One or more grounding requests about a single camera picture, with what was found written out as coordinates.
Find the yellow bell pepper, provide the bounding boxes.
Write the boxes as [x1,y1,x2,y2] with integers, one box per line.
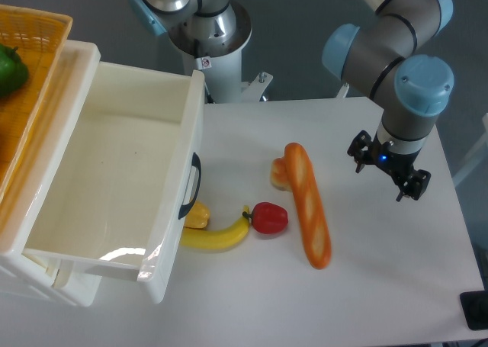
[184,201,210,230]

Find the white plastic drawer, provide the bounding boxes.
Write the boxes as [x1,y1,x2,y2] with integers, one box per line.
[24,63,204,303]

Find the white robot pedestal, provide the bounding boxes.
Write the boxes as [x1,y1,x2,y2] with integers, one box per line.
[169,1,273,103]

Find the white frame at right edge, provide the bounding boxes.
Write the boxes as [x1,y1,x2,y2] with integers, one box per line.
[452,114,487,187]

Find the white drawer cabinet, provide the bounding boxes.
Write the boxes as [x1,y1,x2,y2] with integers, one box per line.
[1,40,101,307]

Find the red bell pepper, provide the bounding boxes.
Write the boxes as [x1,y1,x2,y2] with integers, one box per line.
[242,202,288,235]

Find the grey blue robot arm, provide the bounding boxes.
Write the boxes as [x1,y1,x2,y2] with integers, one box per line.
[129,0,454,200]

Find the dark blue drawer handle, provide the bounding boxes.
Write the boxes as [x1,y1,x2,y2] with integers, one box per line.
[178,153,202,220]

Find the long orange baguette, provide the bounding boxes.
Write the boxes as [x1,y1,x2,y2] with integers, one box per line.
[284,143,332,269]

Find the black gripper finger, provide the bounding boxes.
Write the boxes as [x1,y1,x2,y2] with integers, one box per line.
[347,130,372,173]
[395,168,431,202]

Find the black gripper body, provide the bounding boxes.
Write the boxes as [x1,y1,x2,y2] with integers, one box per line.
[370,130,422,183]

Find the yellow banana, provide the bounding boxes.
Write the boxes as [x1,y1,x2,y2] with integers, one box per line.
[180,205,250,250]

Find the black device at table edge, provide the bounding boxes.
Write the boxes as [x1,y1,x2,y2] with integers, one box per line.
[460,291,487,330]

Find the green bell pepper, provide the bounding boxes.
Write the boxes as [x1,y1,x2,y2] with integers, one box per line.
[0,44,29,98]

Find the orange woven basket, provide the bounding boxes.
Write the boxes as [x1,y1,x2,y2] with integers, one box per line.
[1,5,72,197]

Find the small round bread roll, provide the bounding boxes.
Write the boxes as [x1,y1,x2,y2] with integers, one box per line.
[270,157,291,191]

